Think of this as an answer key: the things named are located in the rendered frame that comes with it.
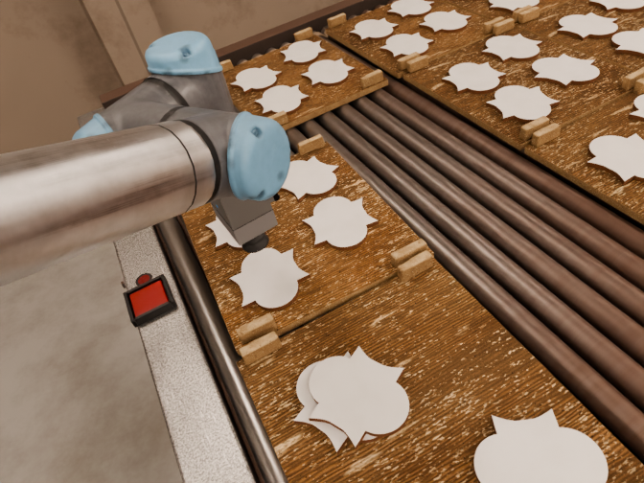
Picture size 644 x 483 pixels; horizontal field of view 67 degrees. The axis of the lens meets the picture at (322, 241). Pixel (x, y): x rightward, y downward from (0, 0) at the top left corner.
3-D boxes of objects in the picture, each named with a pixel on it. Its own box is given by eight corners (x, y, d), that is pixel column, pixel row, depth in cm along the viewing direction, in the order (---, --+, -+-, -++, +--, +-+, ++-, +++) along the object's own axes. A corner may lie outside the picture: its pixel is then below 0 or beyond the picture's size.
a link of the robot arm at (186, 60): (121, 57, 52) (172, 24, 57) (162, 144, 60) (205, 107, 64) (172, 63, 48) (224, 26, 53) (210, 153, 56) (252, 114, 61)
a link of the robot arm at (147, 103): (125, 144, 42) (203, 80, 48) (49, 129, 47) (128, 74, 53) (163, 212, 47) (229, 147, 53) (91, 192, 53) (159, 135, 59)
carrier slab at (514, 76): (519, 150, 95) (522, 132, 92) (402, 79, 123) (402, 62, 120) (651, 85, 103) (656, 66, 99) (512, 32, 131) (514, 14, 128)
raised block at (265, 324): (242, 347, 73) (237, 337, 71) (239, 338, 74) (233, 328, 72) (279, 329, 74) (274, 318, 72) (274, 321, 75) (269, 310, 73)
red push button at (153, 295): (138, 322, 83) (135, 317, 82) (131, 299, 87) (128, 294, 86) (172, 306, 84) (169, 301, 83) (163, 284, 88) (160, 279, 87)
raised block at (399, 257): (396, 270, 78) (395, 259, 76) (390, 264, 79) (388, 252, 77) (428, 255, 79) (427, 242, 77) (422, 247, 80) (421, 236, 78)
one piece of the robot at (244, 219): (272, 135, 60) (300, 228, 72) (241, 109, 66) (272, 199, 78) (202, 170, 58) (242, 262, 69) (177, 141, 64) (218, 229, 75)
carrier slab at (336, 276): (239, 356, 73) (236, 351, 72) (179, 210, 102) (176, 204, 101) (434, 259, 80) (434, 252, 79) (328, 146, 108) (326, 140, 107)
